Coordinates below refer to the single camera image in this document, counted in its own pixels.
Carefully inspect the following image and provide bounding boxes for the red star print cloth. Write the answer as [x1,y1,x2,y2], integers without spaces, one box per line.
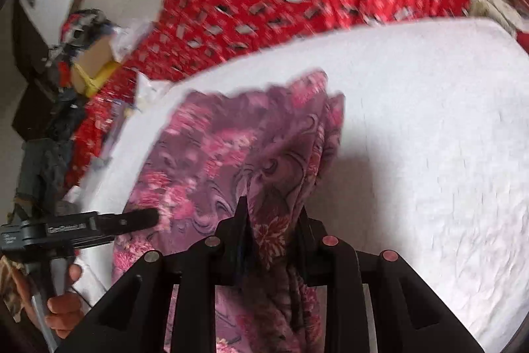
[66,64,139,188]

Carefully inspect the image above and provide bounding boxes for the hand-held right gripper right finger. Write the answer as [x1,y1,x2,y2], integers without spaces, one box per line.
[298,208,484,353]

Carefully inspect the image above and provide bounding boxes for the dark grey clothes pile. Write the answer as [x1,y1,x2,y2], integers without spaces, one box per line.
[14,9,116,213]

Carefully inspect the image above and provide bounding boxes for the cream cloth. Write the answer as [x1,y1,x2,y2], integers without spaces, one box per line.
[471,0,529,48]

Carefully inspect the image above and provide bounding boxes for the person's left hand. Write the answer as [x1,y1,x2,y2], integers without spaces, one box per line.
[43,263,83,339]

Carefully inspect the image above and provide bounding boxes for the purple floral cloth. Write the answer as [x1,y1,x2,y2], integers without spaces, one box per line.
[111,67,346,353]

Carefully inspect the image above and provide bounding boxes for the cardboard box with yellow tape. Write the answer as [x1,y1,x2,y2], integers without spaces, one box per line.
[70,36,120,97]

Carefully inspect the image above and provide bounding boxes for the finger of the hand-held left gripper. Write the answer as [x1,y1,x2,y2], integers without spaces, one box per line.
[97,209,160,236]

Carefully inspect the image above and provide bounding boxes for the dark wooden cabinet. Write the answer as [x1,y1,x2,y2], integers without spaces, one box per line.
[12,0,54,139]

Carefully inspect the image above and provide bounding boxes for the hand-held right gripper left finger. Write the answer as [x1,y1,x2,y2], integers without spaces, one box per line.
[56,196,253,353]

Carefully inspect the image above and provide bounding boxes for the white crumpled plastic bag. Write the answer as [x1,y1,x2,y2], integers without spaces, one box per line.
[111,22,174,114]

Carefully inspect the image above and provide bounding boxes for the white quilted bed sheet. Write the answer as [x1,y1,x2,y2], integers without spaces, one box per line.
[62,17,529,349]

